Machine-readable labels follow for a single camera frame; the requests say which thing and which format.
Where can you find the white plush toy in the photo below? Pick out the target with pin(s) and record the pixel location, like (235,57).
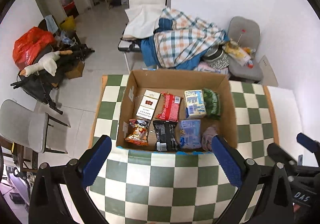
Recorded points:
(47,62)

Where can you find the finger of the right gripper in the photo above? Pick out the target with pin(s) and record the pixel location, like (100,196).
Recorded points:
(308,143)

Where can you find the red snack bag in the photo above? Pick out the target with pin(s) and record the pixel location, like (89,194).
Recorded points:
(171,108)

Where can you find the yellow snack package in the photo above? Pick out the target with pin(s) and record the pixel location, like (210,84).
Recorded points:
(237,53)

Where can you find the black white striped bag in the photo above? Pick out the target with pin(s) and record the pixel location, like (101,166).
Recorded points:
(216,58)

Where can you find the grey chair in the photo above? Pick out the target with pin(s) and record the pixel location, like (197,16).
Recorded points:
(246,33)
(27,128)

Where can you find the green snack bag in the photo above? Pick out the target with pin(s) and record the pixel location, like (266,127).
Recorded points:
(212,103)

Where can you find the orange snack bag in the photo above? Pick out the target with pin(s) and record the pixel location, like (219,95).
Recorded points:
(139,133)

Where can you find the green white checkered mat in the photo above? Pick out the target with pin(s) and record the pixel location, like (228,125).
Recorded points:
(152,187)

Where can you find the white cigarette pack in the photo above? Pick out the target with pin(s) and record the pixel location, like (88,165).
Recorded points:
(148,105)

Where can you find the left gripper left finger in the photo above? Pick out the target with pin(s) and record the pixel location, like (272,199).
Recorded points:
(47,204)

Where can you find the grey chair left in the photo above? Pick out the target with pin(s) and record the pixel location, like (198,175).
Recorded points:
(27,128)

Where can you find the white blue tissue pack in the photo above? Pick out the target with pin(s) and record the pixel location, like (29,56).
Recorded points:
(194,104)

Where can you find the black snack bag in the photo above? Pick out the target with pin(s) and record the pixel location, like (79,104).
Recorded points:
(165,136)

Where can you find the purple cloth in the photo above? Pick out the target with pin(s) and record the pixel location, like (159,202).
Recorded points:
(207,137)

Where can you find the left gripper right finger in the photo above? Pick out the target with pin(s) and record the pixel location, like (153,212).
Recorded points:
(275,203)

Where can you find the cardboard box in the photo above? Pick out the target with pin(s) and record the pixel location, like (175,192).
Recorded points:
(176,82)

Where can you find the red plastic bag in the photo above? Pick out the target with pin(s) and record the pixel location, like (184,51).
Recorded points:
(29,45)

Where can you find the folding bed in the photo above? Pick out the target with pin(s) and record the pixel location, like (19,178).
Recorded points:
(143,18)

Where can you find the plaid blanket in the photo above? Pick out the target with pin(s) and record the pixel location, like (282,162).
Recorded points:
(180,41)

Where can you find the grey chair right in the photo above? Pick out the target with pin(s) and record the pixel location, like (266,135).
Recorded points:
(246,33)

